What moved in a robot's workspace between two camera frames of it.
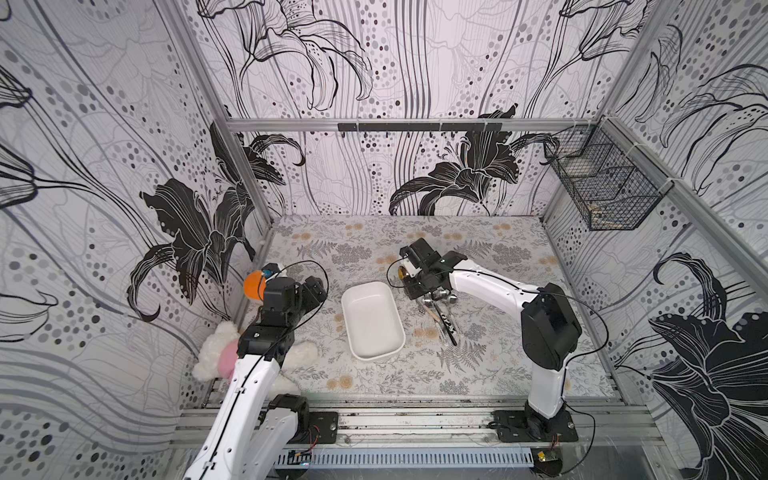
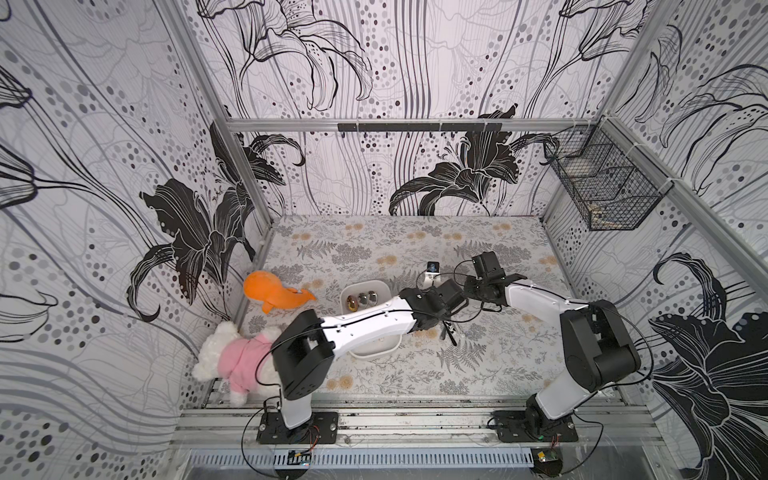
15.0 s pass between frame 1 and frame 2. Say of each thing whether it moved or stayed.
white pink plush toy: stayed
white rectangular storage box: stayed
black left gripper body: moved
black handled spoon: stayed
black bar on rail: stayed
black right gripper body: moved
